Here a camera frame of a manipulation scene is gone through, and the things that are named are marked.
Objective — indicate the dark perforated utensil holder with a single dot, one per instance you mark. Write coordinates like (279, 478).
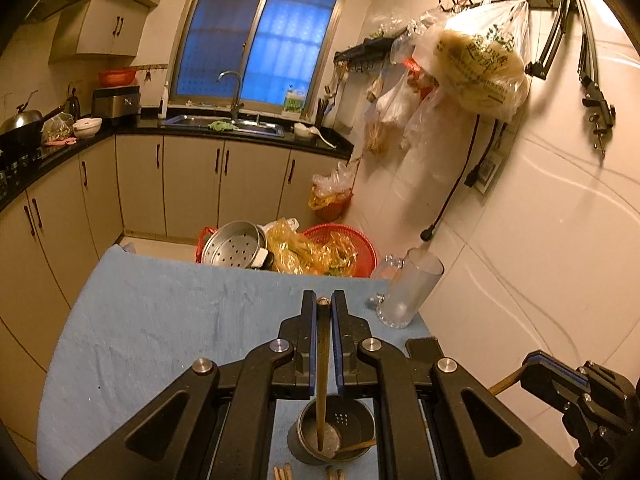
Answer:
(352, 422)

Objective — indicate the gas stove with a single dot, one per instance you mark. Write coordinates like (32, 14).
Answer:
(17, 165)

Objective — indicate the sliding glass window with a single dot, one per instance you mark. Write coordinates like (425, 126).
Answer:
(220, 35)

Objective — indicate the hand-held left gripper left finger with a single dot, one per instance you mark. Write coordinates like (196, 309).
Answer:
(313, 345)

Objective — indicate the green dish cloth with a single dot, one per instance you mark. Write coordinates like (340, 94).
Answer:
(221, 126)

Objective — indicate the white soap bottle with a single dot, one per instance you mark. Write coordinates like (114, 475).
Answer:
(163, 105)

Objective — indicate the trash bin with plastic bag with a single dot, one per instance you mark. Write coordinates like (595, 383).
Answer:
(330, 195)

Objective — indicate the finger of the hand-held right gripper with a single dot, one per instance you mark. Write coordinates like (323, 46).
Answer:
(550, 377)

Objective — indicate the steel sink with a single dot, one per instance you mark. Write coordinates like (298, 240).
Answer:
(195, 121)

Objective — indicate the black wall rack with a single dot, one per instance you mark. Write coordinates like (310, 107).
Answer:
(367, 50)

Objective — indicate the steel steamer pot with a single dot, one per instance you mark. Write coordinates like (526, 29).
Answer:
(232, 247)

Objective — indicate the white bag of noodles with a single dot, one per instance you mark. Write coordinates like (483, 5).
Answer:
(480, 60)

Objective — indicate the clear bag of food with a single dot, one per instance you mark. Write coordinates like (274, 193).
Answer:
(57, 129)

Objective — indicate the dark utensils in counter holder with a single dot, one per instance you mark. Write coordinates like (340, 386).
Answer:
(321, 110)

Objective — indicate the chrome faucet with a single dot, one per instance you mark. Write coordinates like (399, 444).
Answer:
(239, 91)

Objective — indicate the beige wall cabinets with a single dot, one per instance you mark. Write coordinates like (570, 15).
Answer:
(100, 25)

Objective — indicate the large red plastic basket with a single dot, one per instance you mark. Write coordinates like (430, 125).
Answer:
(362, 255)

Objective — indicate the yellow plastic bags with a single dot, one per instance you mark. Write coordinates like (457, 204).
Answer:
(295, 252)

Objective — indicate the steel countertop appliance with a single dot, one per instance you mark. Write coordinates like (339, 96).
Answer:
(116, 102)

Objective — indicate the black smartphone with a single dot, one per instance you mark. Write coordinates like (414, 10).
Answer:
(424, 347)

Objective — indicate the small red plastic basket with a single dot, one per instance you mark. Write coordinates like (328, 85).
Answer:
(204, 240)

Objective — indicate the white bowl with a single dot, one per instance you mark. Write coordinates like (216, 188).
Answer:
(87, 127)

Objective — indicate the white wall socket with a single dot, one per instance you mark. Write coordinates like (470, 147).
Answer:
(487, 175)

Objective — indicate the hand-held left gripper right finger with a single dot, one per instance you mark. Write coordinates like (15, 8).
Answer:
(336, 347)

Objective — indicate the dark kettle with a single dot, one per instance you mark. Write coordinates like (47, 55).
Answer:
(74, 105)

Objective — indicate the red plastic basin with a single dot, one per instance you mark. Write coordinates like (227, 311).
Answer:
(116, 77)

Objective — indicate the clear hanging plastic bags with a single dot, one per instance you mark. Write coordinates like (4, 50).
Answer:
(400, 105)

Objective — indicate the white ladle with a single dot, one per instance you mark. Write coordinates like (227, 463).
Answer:
(312, 132)

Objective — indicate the wok with steel lid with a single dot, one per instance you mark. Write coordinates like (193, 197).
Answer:
(22, 122)

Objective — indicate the blue towel cloth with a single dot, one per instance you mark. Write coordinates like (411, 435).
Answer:
(150, 320)

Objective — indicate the green and white packet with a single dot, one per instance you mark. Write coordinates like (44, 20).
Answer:
(293, 101)

